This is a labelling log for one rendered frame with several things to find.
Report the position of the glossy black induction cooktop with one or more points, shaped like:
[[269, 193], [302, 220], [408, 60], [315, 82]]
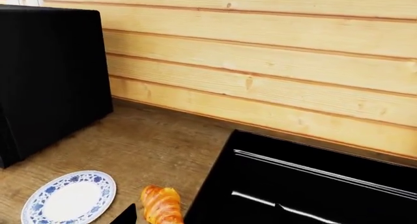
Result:
[[303, 185]]

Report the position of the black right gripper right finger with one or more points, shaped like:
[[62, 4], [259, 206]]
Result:
[[278, 206]]

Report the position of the blue floral white plate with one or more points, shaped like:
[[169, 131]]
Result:
[[70, 198]]

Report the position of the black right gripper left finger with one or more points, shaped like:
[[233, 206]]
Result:
[[127, 216]]

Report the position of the golden brown croissant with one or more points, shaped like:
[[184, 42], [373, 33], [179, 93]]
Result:
[[162, 204]]

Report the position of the tall black box appliance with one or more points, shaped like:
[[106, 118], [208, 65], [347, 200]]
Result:
[[49, 82]]

